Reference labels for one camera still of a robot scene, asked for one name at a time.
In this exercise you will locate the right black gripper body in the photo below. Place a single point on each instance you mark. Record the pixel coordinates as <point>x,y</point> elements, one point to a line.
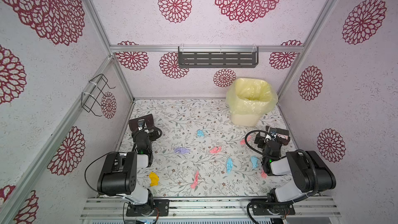
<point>274,137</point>

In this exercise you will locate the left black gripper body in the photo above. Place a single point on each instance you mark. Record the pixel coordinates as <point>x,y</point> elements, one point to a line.
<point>142,128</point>

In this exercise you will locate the blue paper scrap long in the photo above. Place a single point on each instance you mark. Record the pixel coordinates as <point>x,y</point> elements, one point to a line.
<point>229,165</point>

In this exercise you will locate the bin with yellow-green bag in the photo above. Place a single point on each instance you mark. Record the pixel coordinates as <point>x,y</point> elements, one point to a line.
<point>249,99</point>

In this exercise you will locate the dark brown plastic dustpan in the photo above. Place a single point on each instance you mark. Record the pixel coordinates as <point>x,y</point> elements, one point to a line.
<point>140,123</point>

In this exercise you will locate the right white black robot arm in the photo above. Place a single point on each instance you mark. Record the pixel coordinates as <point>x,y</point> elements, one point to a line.
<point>310,175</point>

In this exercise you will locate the blue paper scrap right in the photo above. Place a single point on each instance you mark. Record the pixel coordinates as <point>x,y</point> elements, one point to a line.
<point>254,161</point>

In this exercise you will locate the pink paper scrap upper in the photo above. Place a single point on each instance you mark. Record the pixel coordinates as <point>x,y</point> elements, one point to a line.
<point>242,142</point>

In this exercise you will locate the pink paper scrap right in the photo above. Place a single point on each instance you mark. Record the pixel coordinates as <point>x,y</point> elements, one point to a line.
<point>263,174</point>

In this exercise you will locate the purple paper scrap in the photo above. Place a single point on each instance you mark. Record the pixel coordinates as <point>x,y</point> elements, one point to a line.
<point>181,150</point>

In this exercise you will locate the yellow paper scrap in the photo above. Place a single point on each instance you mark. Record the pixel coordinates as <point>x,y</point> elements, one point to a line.
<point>154,179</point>

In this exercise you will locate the pink paper scrap centre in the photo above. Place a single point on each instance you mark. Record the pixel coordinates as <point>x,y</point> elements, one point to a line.
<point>216,150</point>

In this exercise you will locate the light blue paper scrap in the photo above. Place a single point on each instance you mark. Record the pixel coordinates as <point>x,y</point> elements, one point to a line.
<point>200,133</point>

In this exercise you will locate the pink paper scrap long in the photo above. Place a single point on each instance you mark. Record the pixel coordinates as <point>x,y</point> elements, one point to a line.
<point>196,180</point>

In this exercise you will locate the black wire wall rack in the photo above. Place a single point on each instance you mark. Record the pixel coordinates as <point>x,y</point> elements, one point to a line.
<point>99,101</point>

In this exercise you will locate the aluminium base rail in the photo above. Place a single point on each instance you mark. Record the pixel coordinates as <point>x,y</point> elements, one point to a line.
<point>206,207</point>

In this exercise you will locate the dark grey wall shelf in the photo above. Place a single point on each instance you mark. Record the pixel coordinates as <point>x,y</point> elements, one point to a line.
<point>221,59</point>

